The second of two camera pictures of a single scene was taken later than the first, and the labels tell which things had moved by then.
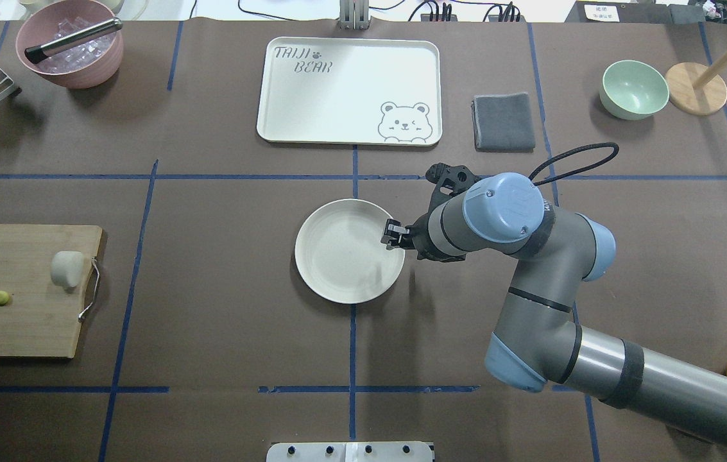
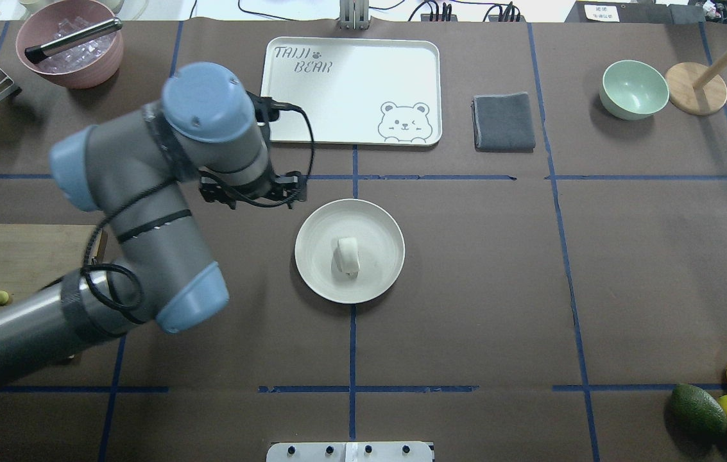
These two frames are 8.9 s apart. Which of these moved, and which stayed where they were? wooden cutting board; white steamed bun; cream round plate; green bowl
Moved: white steamed bun
Stayed: cream round plate; wooden cutting board; green bowl
